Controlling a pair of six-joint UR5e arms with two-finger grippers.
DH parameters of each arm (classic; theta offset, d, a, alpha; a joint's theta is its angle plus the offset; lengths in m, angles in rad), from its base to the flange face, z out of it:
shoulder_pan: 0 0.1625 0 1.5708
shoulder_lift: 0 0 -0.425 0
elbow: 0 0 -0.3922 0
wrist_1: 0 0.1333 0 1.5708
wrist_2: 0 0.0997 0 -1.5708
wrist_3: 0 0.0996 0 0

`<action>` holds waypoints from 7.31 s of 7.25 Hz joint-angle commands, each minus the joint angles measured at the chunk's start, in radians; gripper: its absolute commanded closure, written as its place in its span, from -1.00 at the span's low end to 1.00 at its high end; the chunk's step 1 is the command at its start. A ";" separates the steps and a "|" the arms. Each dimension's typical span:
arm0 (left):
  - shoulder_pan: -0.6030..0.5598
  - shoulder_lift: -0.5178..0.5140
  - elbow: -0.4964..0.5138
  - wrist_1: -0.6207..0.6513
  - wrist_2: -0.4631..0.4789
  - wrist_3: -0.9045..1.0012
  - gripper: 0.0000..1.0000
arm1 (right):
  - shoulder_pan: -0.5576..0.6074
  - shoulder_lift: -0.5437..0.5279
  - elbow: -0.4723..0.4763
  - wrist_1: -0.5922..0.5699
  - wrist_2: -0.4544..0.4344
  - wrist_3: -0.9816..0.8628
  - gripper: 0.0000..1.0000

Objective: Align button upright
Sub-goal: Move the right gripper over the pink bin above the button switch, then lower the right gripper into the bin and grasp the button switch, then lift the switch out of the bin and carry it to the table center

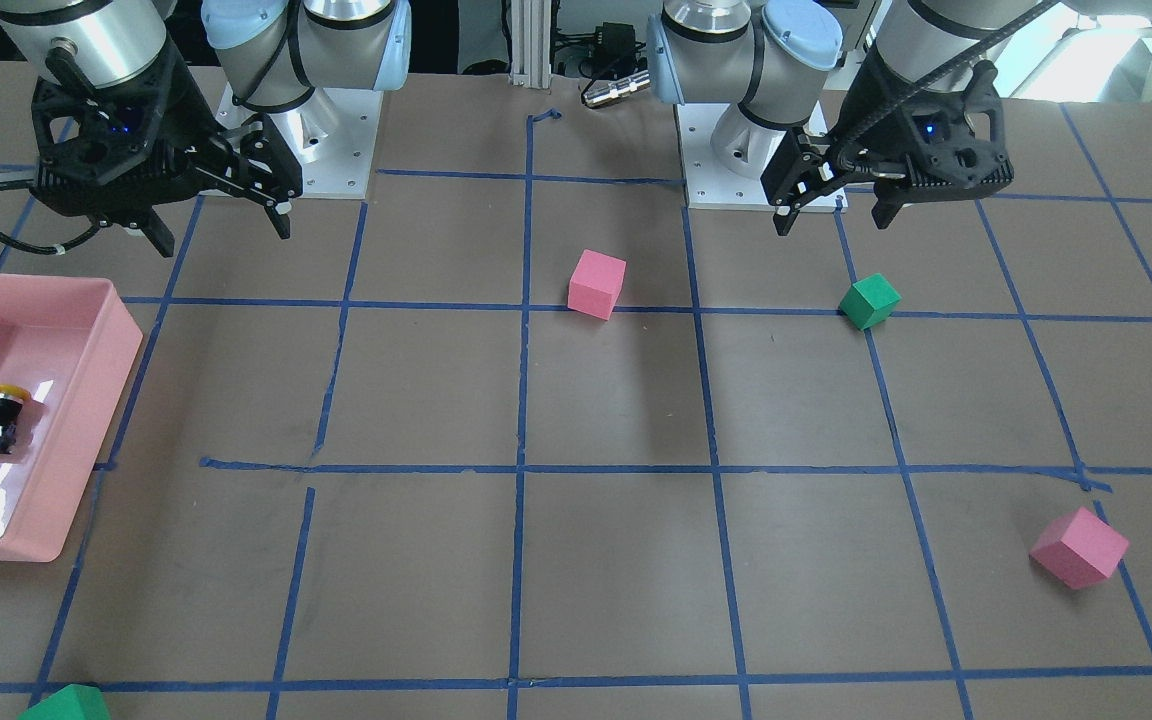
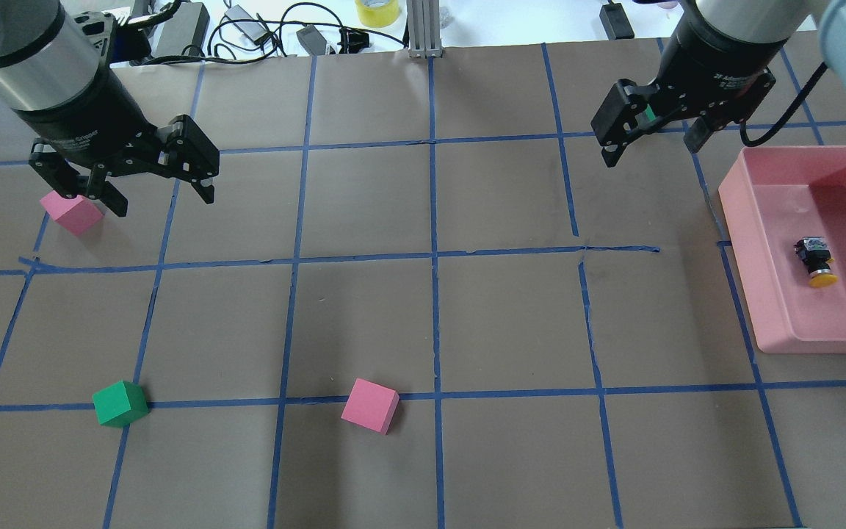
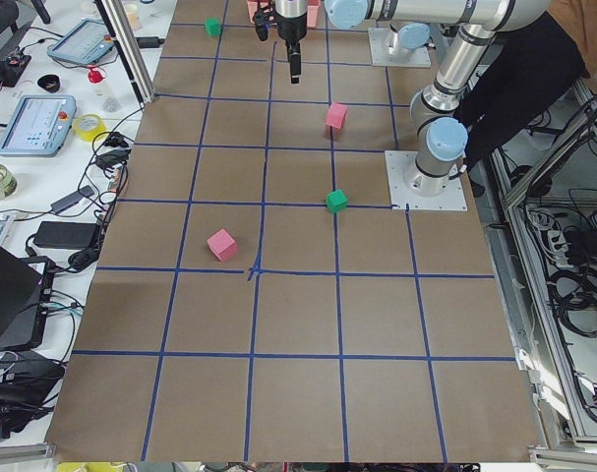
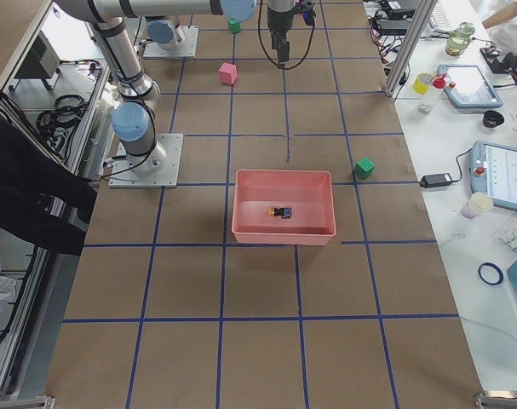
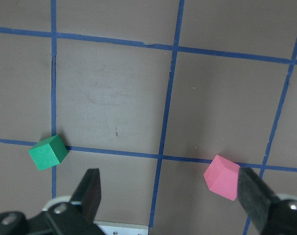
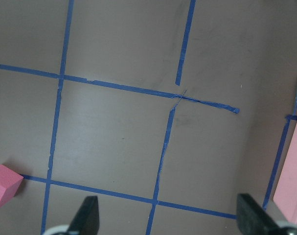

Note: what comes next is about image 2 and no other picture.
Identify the yellow tape roll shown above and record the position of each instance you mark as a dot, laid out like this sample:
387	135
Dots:
377	13

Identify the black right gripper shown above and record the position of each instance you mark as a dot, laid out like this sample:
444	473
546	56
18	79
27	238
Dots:
713	67

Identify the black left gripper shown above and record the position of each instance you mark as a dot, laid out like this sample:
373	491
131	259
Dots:
79	120

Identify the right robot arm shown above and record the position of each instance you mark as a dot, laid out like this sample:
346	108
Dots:
775	22

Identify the pink cube far left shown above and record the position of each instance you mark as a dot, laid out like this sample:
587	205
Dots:
76	215

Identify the yellow push button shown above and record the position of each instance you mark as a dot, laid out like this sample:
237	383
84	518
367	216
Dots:
815	254

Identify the silver adapter block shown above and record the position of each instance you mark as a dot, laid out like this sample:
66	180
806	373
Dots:
247	25

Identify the grey power adapter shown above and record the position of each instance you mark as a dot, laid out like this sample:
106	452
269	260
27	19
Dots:
184	33

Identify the aluminium profile post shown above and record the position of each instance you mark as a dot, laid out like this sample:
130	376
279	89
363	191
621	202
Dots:
424	29

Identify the small black adapter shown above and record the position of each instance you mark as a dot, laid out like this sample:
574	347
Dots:
312	41

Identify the pink cube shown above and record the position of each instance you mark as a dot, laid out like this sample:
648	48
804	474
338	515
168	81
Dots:
76	215
371	406

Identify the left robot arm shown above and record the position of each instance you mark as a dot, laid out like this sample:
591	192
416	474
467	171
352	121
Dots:
55	75

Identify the pink cube centre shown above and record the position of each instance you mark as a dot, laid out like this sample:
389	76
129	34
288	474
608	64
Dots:
371	406

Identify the black power brick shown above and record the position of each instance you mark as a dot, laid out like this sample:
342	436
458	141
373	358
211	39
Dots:
615	21

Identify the green cube near left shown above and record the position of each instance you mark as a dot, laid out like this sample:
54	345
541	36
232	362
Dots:
120	404

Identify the pink plastic tray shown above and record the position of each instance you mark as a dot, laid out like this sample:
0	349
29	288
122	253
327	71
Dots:
772	197

